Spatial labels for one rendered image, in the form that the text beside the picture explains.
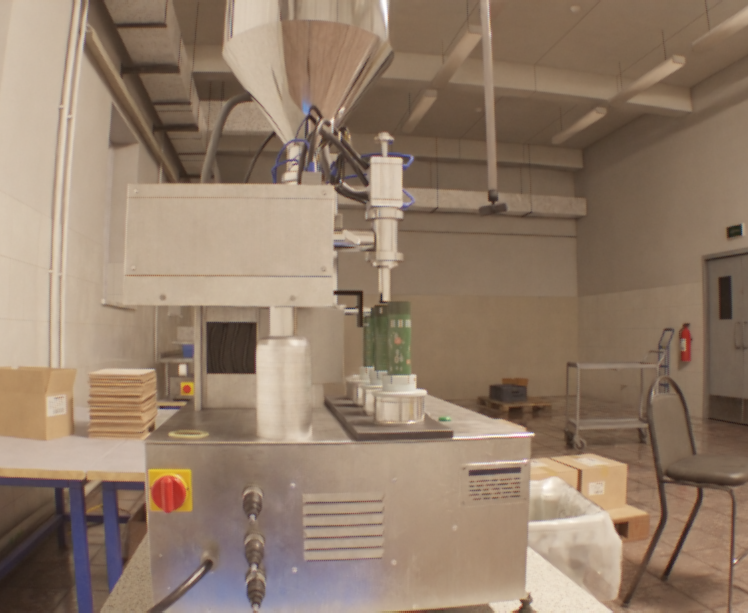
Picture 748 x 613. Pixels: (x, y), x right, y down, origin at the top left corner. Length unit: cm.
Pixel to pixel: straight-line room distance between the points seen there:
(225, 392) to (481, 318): 1072
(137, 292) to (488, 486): 50
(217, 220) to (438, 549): 50
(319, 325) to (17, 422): 171
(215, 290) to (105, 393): 177
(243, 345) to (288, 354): 34
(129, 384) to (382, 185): 172
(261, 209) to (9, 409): 196
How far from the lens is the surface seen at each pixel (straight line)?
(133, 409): 255
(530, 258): 1218
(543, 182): 1254
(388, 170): 99
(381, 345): 96
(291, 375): 81
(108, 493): 205
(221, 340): 114
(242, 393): 114
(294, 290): 81
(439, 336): 1154
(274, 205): 83
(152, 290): 83
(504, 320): 1191
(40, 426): 257
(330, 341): 113
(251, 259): 82
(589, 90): 886
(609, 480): 385
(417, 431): 81
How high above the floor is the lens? 115
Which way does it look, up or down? 2 degrees up
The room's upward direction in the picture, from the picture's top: straight up
